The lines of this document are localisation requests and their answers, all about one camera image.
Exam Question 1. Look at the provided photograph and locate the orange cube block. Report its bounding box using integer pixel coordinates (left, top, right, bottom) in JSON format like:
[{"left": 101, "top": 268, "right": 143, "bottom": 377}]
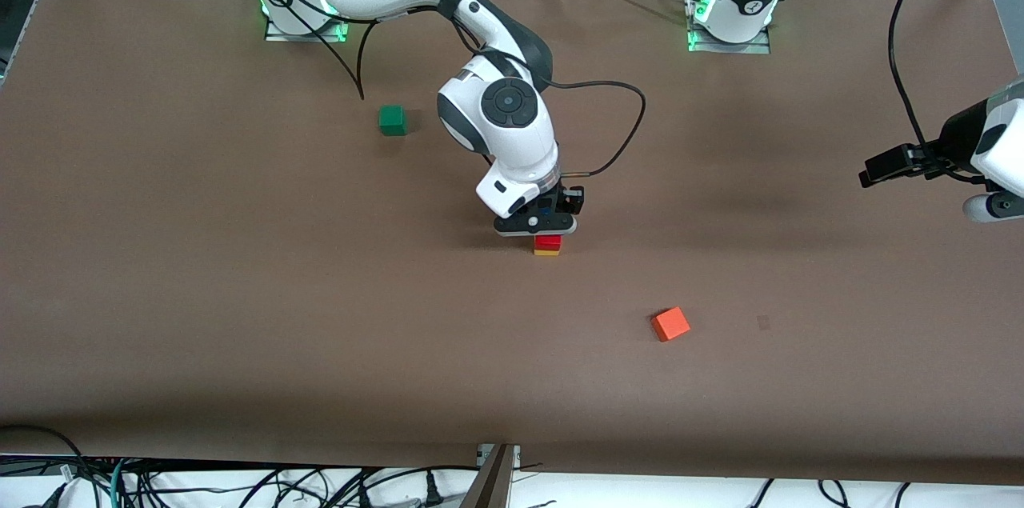
[{"left": 650, "top": 306, "right": 692, "bottom": 343}]

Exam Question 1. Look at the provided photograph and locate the black plug cable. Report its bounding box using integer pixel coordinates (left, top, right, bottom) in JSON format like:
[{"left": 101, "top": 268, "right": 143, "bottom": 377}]
[{"left": 404, "top": 466, "right": 447, "bottom": 508}]

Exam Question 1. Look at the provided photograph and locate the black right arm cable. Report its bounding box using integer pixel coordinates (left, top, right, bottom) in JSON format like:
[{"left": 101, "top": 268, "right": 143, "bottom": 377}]
[{"left": 548, "top": 79, "right": 647, "bottom": 178}]

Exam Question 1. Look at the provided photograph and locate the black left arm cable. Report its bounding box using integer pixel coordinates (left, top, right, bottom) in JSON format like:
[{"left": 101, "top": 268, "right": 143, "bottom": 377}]
[{"left": 886, "top": 0, "right": 981, "bottom": 173}]

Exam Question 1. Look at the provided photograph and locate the metal camera post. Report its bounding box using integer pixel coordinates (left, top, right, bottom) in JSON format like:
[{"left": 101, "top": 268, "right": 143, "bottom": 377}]
[{"left": 460, "top": 444, "right": 522, "bottom": 508}]

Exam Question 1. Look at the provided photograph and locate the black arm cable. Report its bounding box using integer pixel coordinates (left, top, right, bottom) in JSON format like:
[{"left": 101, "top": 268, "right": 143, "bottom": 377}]
[
  {"left": 548, "top": 79, "right": 647, "bottom": 178},
  {"left": 886, "top": 0, "right": 981, "bottom": 173}
]

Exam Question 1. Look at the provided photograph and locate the brown paper table cover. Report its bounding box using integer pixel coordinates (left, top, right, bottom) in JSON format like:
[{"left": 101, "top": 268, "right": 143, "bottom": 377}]
[{"left": 0, "top": 0, "right": 1024, "bottom": 486}]

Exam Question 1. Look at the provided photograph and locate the black looped floor cable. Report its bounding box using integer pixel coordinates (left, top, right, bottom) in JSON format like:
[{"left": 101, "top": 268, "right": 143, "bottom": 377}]
[{"left": 0, "top": 423, "right": 87, "bottom": 485}]

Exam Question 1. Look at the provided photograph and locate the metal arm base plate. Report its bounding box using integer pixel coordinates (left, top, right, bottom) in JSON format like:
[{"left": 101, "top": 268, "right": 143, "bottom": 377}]
[
  {"left": 686, "top": 30, "right": 772, "bottom": 55},
  {"left": 264, "top": 12, "right": 350, "bottom": 44}
]

